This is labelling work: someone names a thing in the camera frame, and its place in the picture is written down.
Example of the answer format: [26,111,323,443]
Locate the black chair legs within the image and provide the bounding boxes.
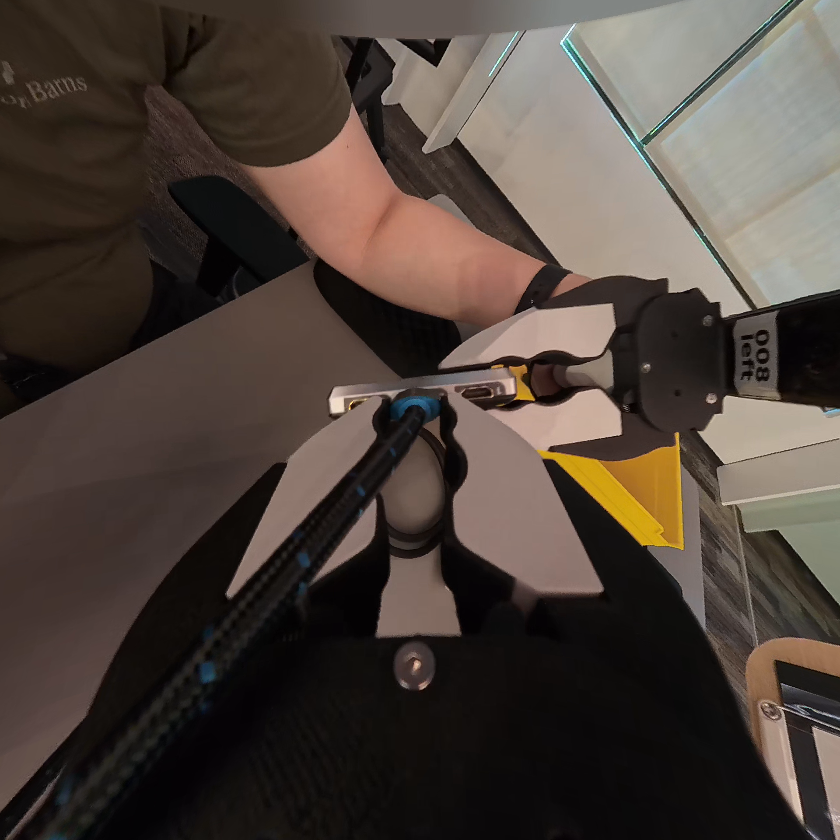
[341,36,454,165]

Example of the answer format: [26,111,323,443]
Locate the yellow plastic bin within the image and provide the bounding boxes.
[489,364,685,550]

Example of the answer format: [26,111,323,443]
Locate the person's left forearm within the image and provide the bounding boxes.
[233,101,549,329]

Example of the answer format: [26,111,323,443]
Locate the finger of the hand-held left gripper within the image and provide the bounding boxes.
[497,384,627,448]
[438,302,619,371]

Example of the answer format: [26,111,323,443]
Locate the black blue braided hdmi cable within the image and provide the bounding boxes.
[0,388,441,840]

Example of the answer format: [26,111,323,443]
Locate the silver hdmi switch box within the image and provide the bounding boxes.
[328,366,519,419]

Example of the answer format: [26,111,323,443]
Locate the person in olive shirt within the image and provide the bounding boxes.
[0,0,355,421]

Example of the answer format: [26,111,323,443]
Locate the white desk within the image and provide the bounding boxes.
[715,440,840,534]
[381,29,526,155]

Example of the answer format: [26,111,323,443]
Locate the black ring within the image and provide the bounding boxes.
[384,427,455,560]

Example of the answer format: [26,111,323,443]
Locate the glass partition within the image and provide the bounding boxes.
[561,0,840,309]

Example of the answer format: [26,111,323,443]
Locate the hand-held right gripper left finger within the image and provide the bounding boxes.
[225,394,396,599]

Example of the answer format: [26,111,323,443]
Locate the black wristband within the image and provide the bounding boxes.
[514,264,573,316]

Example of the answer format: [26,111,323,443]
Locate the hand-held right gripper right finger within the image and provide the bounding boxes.
[436,394,606,634]

